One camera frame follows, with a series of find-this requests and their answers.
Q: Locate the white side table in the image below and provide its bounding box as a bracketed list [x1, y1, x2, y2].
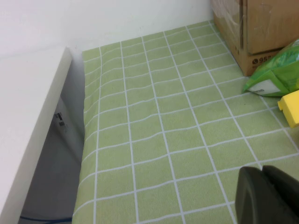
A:
[0, 46, 86, 224]

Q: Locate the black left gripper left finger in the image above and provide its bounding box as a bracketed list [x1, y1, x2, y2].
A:
[235, 166, 288, 224]

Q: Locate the thin blue cable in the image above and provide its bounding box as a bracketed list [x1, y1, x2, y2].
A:
[19, 216, 72, 223]

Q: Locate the cardboard box with printed address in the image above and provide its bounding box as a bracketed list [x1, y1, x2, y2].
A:
[212, 0, 299, 77]

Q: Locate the yellow foam cube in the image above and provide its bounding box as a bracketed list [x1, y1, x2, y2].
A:
[277, 90, 299, 128]

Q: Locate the green cucumber chips bag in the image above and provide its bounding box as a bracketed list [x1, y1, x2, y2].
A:
[242, 39, 299, 98]

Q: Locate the green checked tablecloth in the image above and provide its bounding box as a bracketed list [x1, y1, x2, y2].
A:
[71, 20, 299, 224]

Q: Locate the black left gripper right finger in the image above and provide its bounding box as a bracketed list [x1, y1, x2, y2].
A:
[263, 165, 299, 224]

